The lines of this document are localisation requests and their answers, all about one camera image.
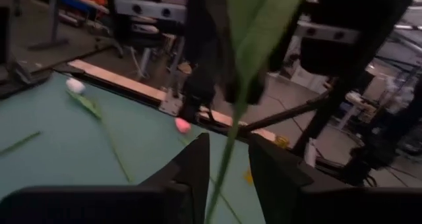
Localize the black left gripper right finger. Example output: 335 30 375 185
249 134 422 224

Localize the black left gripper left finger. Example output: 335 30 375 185
0 132 211 224

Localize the white artificial tulip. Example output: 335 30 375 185
204 0 309 224
64 77 135 184

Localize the white tag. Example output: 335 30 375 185
305 137 317 168

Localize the teal table mat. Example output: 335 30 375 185
0 71 268 224

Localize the pink artificial tulip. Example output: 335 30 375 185
174 117 243 220

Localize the grey beam with holes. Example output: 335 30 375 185
294 20 361 45
113 0 188 23

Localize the wooden desk with grey legs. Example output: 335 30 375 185
28 0 111 52

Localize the large black rounded object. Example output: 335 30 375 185
299 0 402 77

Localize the blue box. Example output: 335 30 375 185
61 0 92 13

